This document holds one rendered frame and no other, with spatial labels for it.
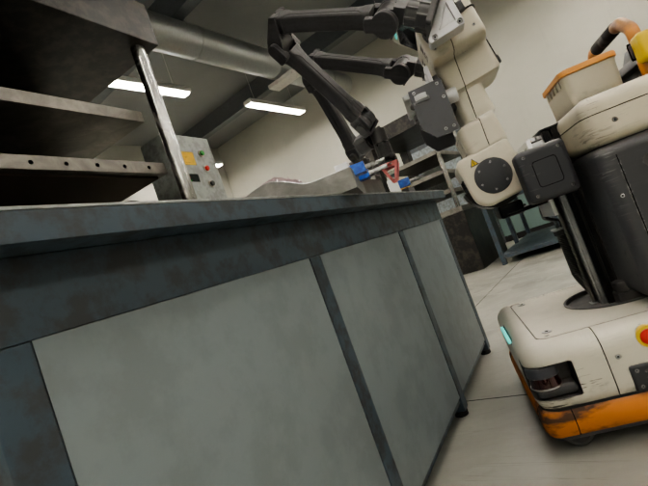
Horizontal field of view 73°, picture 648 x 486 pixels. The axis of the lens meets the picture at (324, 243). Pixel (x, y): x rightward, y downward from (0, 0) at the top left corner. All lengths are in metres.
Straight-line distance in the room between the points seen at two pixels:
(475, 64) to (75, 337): 1.26
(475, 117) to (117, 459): 1.24
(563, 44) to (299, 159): 5.19
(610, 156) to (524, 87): 6.80
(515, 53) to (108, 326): 7.86
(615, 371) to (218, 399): 0.93
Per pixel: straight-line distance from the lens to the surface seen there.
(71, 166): 1.74
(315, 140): 9.49
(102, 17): 2.10
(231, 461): 0.70
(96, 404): 0.57
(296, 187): 1.13
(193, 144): 2.31
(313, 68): 1.57
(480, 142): 1.38
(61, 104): 1.90
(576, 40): 8.06
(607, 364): 1.27
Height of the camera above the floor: 0.64
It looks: 3 degrees up
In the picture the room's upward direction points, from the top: 20 degrees counter-clockwise
